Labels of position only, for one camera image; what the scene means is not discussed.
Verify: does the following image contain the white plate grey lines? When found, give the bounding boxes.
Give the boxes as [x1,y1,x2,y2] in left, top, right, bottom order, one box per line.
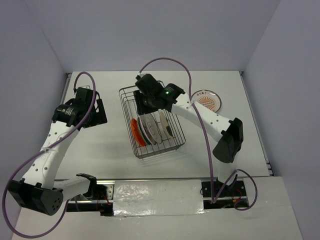
[145,113,163,144]

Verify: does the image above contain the plate with orange sunburst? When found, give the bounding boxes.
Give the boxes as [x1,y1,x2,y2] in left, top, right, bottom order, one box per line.
[191,89,222,113]

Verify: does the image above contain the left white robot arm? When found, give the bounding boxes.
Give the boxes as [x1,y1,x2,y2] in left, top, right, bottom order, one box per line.
[8,87,107,216]

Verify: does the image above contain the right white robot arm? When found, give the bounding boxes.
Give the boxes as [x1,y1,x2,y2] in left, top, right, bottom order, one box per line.
[135,73,244,196]

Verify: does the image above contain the green rimmed white plate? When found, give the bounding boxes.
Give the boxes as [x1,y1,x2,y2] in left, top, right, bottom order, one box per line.
[137,117,151,145]

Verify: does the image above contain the white plate with pink pattern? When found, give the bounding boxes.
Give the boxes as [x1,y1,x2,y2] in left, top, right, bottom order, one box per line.
[139,114,157,145]

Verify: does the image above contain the cream plate with dark edge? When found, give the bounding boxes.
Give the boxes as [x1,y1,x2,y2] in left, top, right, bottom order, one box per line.
[159,111,173,139]

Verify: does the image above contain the silver foil covered panel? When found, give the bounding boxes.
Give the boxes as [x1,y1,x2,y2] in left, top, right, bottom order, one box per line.
[113,179,205,217]

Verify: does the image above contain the metal wire dish rack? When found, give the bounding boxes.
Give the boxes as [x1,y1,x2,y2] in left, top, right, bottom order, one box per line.
[119,85,186,159]

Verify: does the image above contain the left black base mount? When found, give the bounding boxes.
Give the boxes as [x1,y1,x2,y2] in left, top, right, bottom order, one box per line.
[90,184,114,217]

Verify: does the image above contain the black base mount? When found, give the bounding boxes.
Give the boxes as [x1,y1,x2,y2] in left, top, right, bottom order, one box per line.
[90,184,114,217]
[198,178,247,208]

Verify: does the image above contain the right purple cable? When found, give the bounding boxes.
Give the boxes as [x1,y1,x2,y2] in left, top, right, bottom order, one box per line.
[138,57,260,213]

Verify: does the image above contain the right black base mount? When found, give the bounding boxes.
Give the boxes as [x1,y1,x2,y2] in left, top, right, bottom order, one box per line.
[198,178,247,208]

